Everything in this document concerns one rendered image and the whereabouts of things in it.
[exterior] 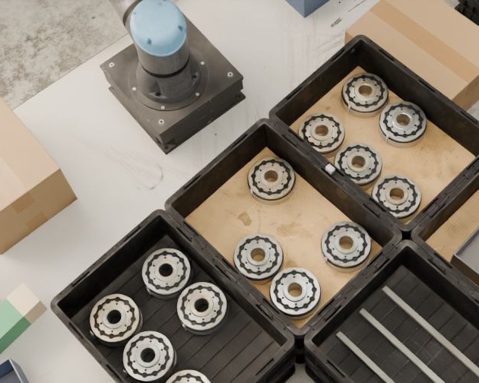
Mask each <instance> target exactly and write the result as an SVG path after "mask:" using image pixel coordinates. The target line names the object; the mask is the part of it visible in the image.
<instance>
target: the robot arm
mask: <svg viewBox="0 0 479 383"><path fill-rule="evenodd" d="M109 1H110V2H111V4H112V6H113V7H114V9H115V11H116V13H117V14H118V16H119V18H120V20H121V22H122V23H123V25H124V27H125V28H126V30H127V31H128V34H129V36H130V37H131V38H132V41H133V43H134V44H135V47H136V49H137V52H138V57H139V63H138V67H137V71H136V78H137V82H138V86H139V88H140V90H141V92H142V93H143V94H144V95H145V96H146V97H147V98H149V99H150V100H153V101H155V102H158V103H176V102H179V101H181V100H184V99H185V98H187V97H188V96H190V95H191V94H192V93H193V92H194V91H195V89H196V88H197V86H198V83H199V81H200V70H199V65H198V62H197V60H196V58H195V57H194V55H193V54H192V53H191V52H190V51H189V44H188V40H187V34H186V21H185V18H184V17H183V15H182V12H181V11H180V9H179V7H178V6H177V5H176V4H175V3H173V2H172V1H170V0H109Z"/></svg>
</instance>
